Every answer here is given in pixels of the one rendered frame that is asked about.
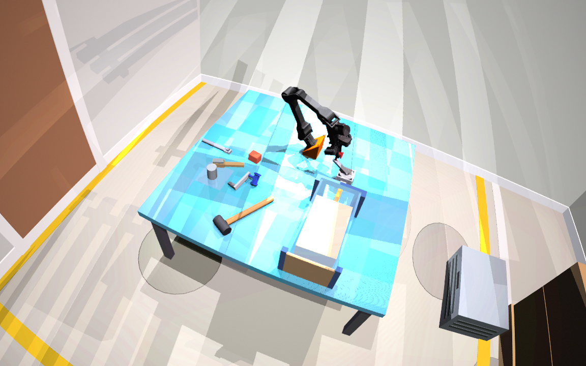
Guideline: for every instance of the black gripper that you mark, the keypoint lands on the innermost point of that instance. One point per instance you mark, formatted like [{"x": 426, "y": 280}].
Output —
[{"x": 334, "y": 149}]

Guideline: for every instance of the mallet with dark grey head and wooden handle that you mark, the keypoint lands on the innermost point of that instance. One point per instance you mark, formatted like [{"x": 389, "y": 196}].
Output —
[{"x": 223, "y": 225}]

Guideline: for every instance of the grey cylinder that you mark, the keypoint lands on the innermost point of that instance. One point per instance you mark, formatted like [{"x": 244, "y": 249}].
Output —
[{"x": 212, "y": 171}]

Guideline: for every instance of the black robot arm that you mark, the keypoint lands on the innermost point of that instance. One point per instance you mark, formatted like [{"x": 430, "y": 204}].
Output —
[{"x": 291, "y": 96}]

